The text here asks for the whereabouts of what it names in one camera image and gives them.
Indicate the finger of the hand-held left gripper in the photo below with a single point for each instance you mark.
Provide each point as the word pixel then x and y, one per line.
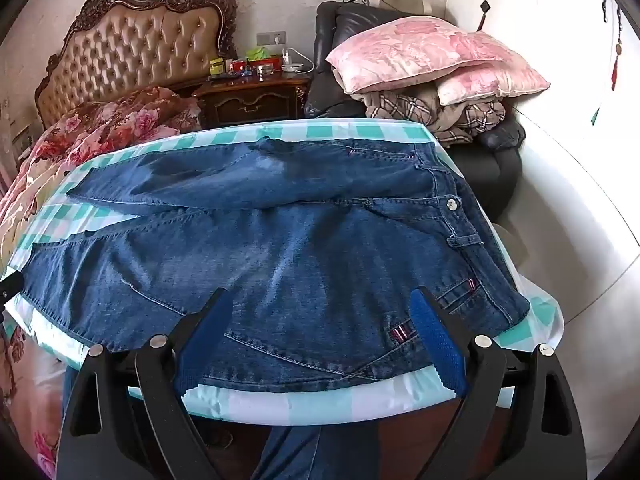
pixel 10 287

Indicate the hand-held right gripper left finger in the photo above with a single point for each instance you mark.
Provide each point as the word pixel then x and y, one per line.
pixel 207 340

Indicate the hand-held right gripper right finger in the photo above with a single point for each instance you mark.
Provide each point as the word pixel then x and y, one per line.
pixel 440 345

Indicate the blue denim pants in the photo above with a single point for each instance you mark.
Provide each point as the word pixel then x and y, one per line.
pixel 300 260

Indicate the teal white checked tablecloth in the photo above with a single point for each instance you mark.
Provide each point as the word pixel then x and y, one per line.
pixel 280 407

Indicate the person's leg in jeans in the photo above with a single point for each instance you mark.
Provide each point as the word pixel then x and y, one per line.
pixel 310 455

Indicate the red floral bedding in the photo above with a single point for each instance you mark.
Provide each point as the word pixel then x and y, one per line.
pixel 100 120

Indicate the brown plaid blanket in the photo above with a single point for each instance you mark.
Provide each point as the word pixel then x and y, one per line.
pixel 400 105

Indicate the dark wooden nightstand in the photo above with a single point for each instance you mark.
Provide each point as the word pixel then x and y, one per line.
pixel 250 100

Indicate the tufted leather carved headboard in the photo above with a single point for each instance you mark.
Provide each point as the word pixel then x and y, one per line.
pixel 135 50

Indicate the small pink floral pillow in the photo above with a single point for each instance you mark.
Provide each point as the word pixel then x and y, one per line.
pixel 500 82

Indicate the green jar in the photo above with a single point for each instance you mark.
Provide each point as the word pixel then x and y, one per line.
pixel 216 67

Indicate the red box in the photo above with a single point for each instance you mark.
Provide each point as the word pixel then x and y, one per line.
pixel 239 65

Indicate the green crumpled bag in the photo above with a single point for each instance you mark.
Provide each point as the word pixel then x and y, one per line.
pixel 256 53

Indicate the large pink floral pillow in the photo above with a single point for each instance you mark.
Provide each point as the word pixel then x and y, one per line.
pixel 400 55

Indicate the black leather armchair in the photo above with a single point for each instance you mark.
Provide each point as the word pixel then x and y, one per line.
pixel 330 30

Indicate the dark hanging knot ornament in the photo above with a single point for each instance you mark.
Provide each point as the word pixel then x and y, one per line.
pixel 484 7

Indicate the white wardrobe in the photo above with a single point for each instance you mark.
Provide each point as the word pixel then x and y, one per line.
pixel 550 20

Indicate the red hanging tassel ornament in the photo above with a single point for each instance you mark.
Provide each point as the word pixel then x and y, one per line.
pixel 618 50

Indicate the beige bag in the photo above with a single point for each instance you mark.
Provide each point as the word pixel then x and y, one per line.
pixel 400 1

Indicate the grey wall socket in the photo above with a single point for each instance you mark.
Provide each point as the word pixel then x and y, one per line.
pixel 271 38

